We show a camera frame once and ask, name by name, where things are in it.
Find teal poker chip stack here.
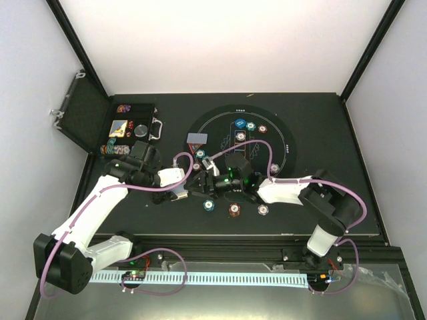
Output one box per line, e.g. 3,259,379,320
203,199,215,211

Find deck of playing cards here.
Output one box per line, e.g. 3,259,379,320
170,188,188,201

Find red-brown poker chip stack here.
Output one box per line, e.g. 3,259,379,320
229,203,241,217

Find red triangular all-in button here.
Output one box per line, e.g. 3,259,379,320
188,143,202,154

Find card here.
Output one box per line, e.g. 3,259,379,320
186,133,208,145

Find purple poker chip stack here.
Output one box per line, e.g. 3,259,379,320
258,205,269,216

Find purple chip mat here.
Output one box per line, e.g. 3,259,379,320
236,132,246,141

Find blue round blind button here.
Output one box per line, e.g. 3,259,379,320
234,118,246,129

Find red chip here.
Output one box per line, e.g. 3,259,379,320
258,125,268,133

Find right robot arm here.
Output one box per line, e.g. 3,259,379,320
185,153,367,269

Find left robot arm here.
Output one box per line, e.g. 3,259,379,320
33,141,191,299

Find round black poker mat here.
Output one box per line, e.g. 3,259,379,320
189,105,297,200

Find chips row in case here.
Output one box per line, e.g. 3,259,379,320
99,139,131,155

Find clear dealer button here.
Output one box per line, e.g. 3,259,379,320
134,124,148,137

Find card box in case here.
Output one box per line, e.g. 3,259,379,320
108,120,128,138

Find purple chips in case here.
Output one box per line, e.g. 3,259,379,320
117,104,131,113

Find light blue slotted strip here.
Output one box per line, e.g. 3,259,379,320
89,270,308,289

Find black poker chip case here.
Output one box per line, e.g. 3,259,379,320
50,70,163,157

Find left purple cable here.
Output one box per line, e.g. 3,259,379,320
39,152,194,299

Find purple cable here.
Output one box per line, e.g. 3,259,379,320
39,152,194,299
208,139,369,296

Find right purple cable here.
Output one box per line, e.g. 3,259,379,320
208,139,369,296

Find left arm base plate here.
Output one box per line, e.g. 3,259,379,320
117,248,165,267

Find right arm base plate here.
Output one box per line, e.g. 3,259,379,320
281,246,343,271

